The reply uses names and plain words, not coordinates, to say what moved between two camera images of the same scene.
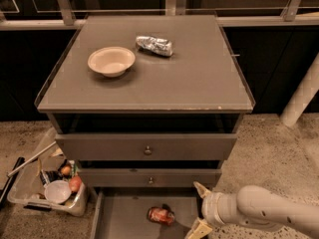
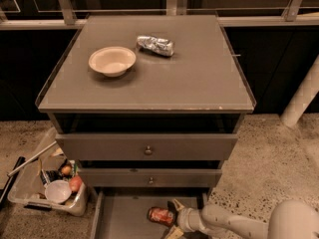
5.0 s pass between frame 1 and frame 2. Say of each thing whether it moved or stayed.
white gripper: moved
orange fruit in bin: stayed
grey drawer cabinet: stayed
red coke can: stayed
